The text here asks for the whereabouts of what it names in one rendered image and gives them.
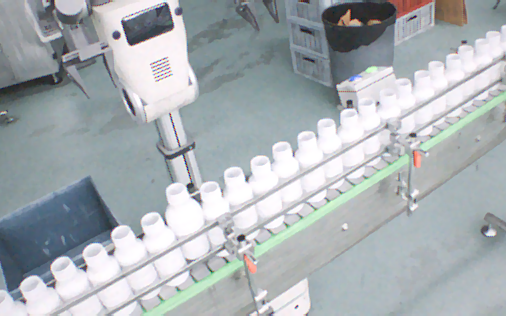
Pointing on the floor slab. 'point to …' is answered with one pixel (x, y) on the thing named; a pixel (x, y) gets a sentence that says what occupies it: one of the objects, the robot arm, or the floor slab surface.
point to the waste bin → (359, 38)
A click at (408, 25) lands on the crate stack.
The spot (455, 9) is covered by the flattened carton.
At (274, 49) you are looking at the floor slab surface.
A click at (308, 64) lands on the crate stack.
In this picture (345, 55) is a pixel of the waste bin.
